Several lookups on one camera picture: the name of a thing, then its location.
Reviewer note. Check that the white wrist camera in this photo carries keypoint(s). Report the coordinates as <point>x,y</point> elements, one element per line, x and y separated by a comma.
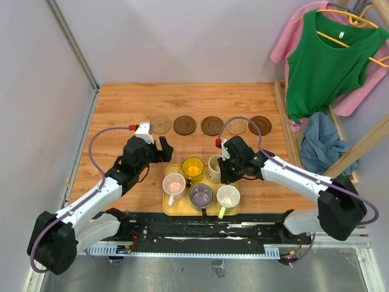
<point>224,151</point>
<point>144,131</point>

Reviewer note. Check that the white mug yellow handle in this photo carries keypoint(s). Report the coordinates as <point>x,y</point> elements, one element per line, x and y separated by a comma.
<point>228,197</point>

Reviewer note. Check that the cream ceramic mug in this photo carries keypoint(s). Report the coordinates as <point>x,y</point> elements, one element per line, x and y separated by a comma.
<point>213,171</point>

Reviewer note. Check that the yellow glass mug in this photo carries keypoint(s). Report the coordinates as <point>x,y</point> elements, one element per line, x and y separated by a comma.
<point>193,170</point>

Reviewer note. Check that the yellow clothes hanger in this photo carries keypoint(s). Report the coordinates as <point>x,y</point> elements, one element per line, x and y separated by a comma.
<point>323,39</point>

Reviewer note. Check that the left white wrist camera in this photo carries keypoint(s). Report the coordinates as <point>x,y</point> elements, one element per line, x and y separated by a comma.
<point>144,131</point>

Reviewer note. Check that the dark brown coaster back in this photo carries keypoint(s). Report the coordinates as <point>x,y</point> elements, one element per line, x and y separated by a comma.
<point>184,125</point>

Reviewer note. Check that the yellow plastic tray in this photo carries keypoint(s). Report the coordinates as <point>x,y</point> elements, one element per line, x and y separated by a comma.
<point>183,207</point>

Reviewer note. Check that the pink ceramic mug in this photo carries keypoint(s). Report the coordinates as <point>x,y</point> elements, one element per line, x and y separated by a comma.
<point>174,185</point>

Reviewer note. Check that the pink t-shirt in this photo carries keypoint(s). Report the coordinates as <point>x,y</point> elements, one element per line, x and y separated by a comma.
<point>344,104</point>

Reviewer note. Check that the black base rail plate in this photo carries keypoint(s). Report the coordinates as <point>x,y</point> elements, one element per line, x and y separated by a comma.
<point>157,233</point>

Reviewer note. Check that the blue crumpled cloth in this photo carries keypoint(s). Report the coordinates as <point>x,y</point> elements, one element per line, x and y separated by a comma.
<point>321,145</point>

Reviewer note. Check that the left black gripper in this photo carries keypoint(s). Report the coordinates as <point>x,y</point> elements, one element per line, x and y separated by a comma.
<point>165,155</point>

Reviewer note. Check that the wooden rack frame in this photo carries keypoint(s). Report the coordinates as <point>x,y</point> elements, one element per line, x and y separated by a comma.
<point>320,139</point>

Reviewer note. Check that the green tank top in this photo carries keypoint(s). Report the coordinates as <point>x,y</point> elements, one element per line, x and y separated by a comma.
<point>313,86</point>

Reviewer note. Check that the aluminium corner profile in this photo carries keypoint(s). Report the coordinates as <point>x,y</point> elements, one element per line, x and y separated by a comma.
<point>72,43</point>

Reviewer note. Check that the woven coaster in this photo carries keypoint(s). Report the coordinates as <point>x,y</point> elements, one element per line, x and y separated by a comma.
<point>160,125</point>
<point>236,126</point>

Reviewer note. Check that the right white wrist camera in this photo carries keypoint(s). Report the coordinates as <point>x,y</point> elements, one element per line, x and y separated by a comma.
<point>224,151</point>

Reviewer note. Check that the purple ceramic mug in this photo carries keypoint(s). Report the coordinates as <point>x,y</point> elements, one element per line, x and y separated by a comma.
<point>201,196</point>

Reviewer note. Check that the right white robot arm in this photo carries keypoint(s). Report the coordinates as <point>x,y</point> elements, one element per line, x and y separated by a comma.
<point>338,207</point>

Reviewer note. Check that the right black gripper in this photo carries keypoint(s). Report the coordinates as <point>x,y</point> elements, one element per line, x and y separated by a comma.
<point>227,177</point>

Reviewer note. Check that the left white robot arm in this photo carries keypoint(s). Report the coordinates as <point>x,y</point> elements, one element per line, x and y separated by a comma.
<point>58,238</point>

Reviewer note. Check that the dark brown coaster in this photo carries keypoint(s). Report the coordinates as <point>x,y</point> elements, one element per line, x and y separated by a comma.
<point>262,123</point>
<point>184,125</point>
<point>211,125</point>

